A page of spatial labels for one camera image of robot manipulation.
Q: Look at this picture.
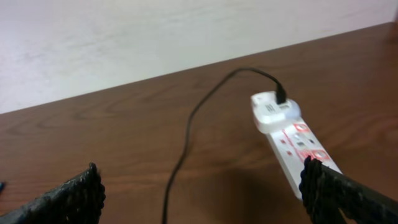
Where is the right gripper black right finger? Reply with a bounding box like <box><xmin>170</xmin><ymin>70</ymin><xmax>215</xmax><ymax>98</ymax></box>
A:
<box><xmin>299</xmin><ymin>156</ymin><xmax>397</xmax><ymax>224</ymax></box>

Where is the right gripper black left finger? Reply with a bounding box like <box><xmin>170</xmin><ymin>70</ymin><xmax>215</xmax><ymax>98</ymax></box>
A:
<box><xmin>1</xmin><ymin>162</ymin><xmax>106</xmax><ymax>224</ymax></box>

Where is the black usb charging cable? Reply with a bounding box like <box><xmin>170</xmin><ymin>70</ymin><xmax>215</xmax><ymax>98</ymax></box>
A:
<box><xmin>161</xmin><ymin>67</ymin><xmax>287</xmax><ymax>224</ymax></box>

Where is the white power strip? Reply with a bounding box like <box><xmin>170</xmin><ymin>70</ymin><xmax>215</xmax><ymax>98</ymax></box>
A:
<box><xmin>266</xmin><ymin>118</ymin><xmax>341</xmax><ymax>199</ymax></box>

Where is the white usb wall charger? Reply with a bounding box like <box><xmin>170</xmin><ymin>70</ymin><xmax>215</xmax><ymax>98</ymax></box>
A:
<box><xmin>251</xmin><ymin>91</ymin><xmax>301</xmax><ymax>134</ymax></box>

